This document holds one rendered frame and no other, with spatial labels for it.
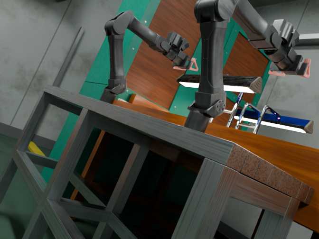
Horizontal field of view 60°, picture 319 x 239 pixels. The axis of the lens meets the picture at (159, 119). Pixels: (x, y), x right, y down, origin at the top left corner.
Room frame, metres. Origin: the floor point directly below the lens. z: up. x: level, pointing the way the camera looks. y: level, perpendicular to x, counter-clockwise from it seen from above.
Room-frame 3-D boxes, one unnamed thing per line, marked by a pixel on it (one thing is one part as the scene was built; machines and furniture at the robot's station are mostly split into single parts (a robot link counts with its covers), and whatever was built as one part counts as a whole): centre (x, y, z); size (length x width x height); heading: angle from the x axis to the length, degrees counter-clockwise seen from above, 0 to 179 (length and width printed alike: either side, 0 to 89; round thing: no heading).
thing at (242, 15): (0.80, -0.11, 1.05); 0.30 x 0.09 x 0.12; 127
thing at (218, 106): (0.80, -0.11, 0.77); 0.09 x 0.06 x 0.06; 37
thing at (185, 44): (1.44, 0.04, 1.13); 0.07 x 0.06 x 0.11; 37
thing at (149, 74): (2.34, -0.05, 1.31); 1.36 x 0.55 x 0.95; 123
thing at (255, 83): (1.55, -0.20, 1.08); 0.62 x 0.08 x 0.07; 33
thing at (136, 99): (1.89, 0.10, 0.83); 0.30 x 0.06 x 0.07; 123
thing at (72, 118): (2.34, -0.05, 0.42); 1.36 x 0.55 x 0.84; 123
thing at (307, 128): (1.86, -0.66, 1.08); 0.62 x 0.08 x 0.07; 33
